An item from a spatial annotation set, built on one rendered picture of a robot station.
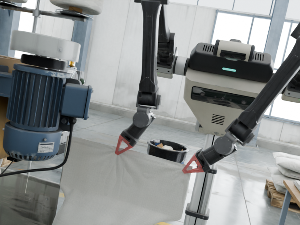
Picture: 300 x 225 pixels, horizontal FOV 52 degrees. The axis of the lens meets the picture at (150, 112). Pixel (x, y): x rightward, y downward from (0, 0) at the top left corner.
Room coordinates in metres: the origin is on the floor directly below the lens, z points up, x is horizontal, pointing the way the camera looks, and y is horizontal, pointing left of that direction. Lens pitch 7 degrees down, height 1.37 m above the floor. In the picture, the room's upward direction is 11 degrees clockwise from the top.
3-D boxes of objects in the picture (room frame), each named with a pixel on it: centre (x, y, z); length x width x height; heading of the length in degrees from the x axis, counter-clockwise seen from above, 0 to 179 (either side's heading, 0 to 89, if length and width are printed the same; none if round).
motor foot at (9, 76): (0.83, 0.40, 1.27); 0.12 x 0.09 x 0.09; 168
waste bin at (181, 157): (3.41, -0.27, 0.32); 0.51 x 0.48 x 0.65; 168
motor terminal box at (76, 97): (0.88, 0.21, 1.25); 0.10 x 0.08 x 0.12; 13
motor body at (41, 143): (0.85, 0.31, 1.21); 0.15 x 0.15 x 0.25
